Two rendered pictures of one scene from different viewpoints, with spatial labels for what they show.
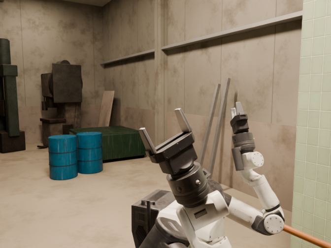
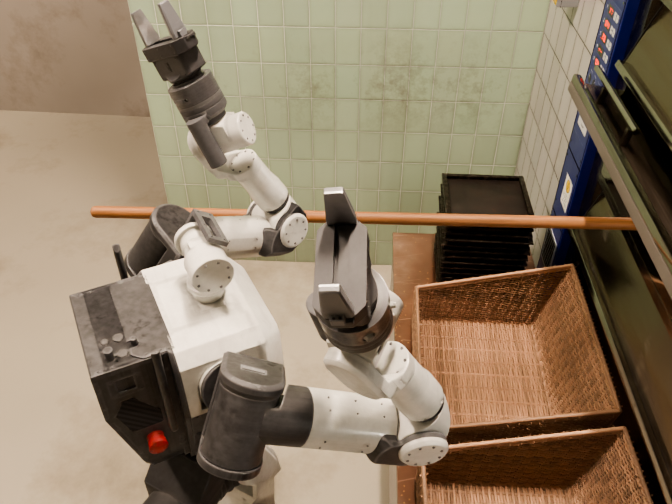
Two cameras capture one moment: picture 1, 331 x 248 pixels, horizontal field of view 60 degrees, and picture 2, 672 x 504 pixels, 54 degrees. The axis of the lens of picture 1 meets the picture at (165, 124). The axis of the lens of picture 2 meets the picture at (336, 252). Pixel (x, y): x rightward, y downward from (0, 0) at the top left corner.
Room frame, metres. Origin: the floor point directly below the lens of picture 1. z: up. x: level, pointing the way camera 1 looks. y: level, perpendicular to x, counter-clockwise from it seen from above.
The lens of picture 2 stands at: (0.36, 0.41, 2.13)
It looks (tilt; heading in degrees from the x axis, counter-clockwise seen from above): 39 degrees down; 307
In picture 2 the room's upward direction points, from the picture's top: straight up
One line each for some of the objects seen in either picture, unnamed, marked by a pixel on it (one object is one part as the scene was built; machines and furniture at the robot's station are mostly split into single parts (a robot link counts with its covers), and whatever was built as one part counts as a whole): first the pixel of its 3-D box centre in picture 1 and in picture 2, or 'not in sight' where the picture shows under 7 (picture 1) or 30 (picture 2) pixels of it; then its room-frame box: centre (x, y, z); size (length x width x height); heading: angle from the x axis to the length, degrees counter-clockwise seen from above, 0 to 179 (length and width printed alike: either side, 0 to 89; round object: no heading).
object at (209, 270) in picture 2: not in sight; (204, 262); (1.00, -0.10, 1.46); 0.10 x 0.07 x 0.09; 153
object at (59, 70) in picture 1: (58, 103); not in sight; (9.42, 3.52, 1.41); 1.45 x 1.29 x 2.82; 121
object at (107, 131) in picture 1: (106, 142); not in sight; (8.01, 1.68, 0.35); 1.79 x 1.66 x 0.71; 31
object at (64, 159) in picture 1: (77, 154); not in sight; (6.18, 1.95, 0.44); 1.19 x 0.73 x 0.87; 121
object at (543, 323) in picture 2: not in sight; (499, 357); (0.73, -0.88, 0.72); 0.56 x 0.49 x 0.28; 123
